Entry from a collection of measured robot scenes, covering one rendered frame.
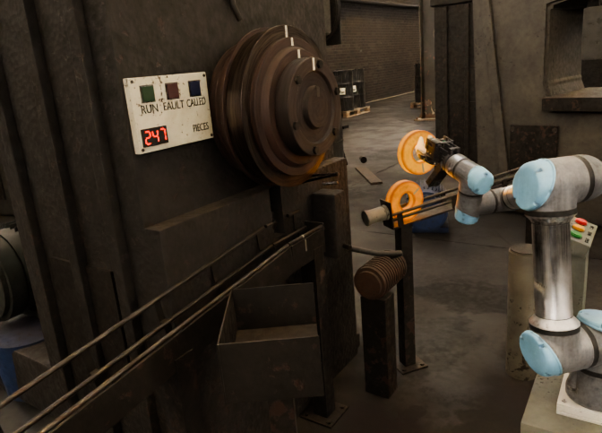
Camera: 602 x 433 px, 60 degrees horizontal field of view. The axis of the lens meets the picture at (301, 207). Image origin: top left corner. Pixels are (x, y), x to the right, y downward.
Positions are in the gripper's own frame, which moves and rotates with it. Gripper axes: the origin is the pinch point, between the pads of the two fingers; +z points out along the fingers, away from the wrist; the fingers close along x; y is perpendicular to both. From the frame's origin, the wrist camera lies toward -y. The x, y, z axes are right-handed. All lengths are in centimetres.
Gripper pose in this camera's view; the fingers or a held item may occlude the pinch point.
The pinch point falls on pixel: (418, 146)
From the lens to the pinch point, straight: 188.5
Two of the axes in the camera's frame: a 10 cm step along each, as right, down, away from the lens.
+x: -9.3, 1.6, -3.3
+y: 0.2, -8.7, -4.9
